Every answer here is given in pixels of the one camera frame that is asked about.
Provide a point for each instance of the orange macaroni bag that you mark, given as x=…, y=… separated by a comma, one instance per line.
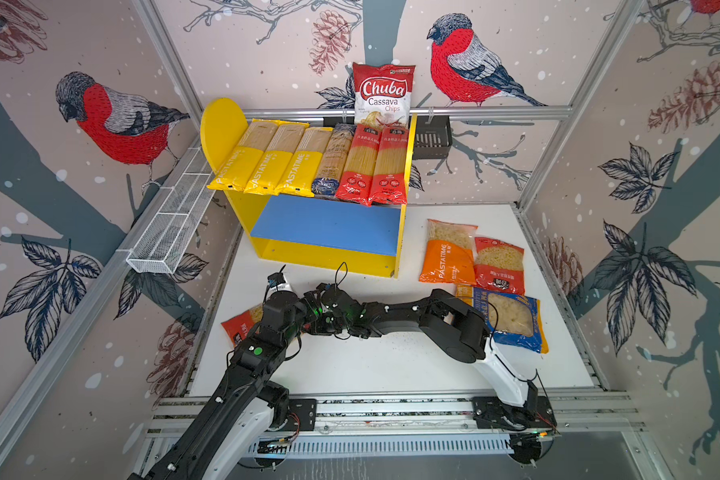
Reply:
x=449, y=254

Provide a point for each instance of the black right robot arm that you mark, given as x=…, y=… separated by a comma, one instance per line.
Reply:
x=461, y=331

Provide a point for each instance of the red short pasta bag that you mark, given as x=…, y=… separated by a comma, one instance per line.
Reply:
x=499, y=266

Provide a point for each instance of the white wire basket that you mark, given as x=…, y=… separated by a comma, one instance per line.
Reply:
x=167, y=237

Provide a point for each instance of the red macaroni bag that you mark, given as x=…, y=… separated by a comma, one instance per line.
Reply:
x=240, y=326

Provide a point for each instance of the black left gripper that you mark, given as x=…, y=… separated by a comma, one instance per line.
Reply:
x=301, y=304

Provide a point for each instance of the red spaghetti bag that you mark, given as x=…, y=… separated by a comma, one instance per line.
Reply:
x=356, y=180
x=388, y=182

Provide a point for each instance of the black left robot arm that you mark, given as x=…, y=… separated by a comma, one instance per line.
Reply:
x=236, y=415

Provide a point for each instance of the blue orange pasta bag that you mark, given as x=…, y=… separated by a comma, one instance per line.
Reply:
x=515, y=318

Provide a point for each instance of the Chuba cassava chips bag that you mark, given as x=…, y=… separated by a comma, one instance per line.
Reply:
x=382, y=94

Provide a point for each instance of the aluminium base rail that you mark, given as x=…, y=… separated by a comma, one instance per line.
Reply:
x=348, y=426

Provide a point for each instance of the black wall basket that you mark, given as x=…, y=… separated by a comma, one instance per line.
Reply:
x=432, y=138

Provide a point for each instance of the blue spaghetti bag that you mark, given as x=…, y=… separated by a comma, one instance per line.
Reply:
x=330, y=169

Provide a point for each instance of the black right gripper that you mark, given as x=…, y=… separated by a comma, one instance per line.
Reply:
x=315, y=326

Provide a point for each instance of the yellow Pastatime spaghetti bag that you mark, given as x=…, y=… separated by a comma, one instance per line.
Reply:
x=302, y=168
x=245, y=157
x=276, y=158

